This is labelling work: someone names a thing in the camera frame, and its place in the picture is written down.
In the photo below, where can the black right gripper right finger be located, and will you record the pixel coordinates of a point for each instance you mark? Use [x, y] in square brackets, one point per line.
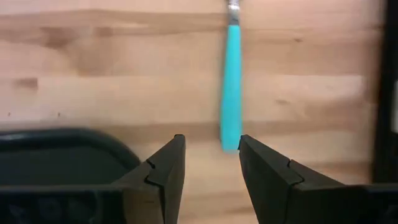
[267, 177]

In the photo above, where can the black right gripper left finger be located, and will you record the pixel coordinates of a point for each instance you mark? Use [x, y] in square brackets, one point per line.
[163, 177]

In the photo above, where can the black plastic tray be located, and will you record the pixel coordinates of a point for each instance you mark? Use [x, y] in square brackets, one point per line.
[62, 158]

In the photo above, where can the black table edge frame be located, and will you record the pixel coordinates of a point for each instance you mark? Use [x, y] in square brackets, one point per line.
[385, 93]

